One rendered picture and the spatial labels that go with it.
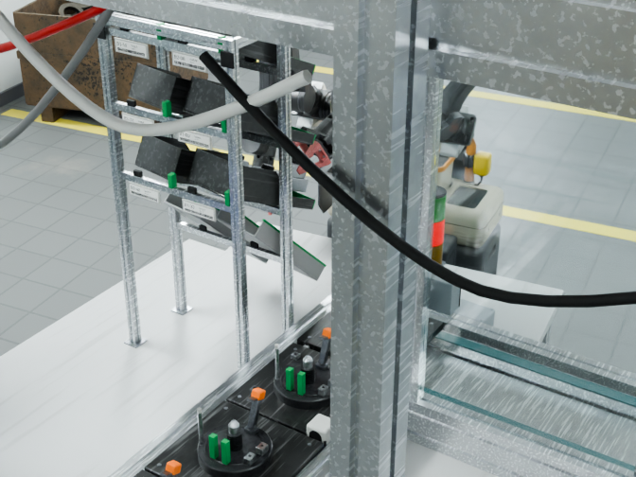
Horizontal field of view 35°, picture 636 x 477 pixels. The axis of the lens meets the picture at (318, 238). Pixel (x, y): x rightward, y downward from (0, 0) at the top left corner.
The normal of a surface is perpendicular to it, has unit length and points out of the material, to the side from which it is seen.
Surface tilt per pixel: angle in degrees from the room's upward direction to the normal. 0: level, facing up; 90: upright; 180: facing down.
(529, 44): 90
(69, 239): 0
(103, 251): 0
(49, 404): 0
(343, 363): 90
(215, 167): 65
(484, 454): 90
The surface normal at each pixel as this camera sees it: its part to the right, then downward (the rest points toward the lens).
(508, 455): -0.55, 0.40
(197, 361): 0.00, -0.88
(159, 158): -0.62, -0.06
